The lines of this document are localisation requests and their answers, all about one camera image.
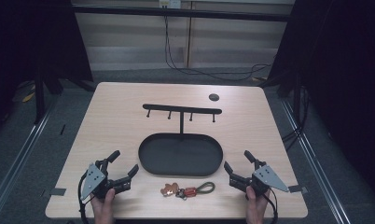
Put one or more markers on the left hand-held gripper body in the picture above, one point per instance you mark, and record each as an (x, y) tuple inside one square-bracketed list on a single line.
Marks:
[(94, 180)]

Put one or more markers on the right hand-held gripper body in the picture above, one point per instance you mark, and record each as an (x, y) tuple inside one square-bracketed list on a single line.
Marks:
[(268, 177)]

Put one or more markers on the black key rack with tray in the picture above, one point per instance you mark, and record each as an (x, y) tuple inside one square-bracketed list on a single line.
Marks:
[(180, 155)]

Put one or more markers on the person's left hand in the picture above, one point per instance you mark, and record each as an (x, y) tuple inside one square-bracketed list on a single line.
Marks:
[(104, 210)]

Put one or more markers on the person's right hand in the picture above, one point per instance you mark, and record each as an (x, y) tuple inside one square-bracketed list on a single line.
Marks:
[(255, 208)]

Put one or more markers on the grey tape piece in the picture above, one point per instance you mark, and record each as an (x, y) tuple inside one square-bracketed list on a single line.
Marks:
[(297, 188), (58, 192)]

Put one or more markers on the black floor tape strip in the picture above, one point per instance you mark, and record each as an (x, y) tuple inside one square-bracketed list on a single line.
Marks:
[(62, 129)]

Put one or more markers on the dark round table grommet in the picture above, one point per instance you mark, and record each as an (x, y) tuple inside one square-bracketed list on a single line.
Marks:
[(214, 97)]

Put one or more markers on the black stand leg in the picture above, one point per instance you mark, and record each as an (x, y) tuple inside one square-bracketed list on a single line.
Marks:
[(39, 99)]

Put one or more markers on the yellow floor object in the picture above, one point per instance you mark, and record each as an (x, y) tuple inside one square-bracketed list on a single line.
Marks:
[(28, 97)]

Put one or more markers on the black curtain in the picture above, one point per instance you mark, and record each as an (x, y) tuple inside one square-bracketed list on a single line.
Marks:
[(27, 40), (341, 77)]

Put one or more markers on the white power strip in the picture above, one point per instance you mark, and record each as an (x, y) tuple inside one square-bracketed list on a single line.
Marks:
[(170, 3)]

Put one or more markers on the metal floor rail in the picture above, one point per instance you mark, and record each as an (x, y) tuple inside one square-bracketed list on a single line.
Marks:
[(316, 161), (17, 161)]

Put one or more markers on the black horizontal rail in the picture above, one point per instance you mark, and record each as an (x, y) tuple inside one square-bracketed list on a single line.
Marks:
[(176, 13)]

